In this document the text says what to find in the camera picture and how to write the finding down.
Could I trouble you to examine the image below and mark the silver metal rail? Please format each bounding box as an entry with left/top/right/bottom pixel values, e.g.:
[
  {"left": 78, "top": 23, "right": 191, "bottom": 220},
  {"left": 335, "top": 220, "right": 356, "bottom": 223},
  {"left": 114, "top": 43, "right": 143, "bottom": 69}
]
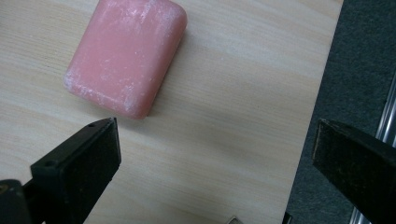
[{"left": 348, "top": 73, "right": 396, "bottom": 224}]

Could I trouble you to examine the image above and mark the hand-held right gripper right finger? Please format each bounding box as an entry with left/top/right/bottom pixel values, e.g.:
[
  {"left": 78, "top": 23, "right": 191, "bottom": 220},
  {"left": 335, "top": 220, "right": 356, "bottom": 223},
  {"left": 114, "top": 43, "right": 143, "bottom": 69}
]
[{"left": 312, "top": 119, "right": 396, "bottom": 224}]

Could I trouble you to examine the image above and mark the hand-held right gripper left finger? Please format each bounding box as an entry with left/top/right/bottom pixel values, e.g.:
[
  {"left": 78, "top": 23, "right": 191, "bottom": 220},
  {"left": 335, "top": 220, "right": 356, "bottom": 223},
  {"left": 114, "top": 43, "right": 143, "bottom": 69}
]
[{"left": 22, "top": 117, "right": 122, "bottom": 224}]

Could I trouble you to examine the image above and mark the pink soap bar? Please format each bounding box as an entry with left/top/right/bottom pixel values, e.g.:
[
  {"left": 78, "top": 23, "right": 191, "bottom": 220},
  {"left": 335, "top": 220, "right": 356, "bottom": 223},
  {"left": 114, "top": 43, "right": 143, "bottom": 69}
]
[{"left": 63, "top": 0, "right": 189, "bottom": 120}]

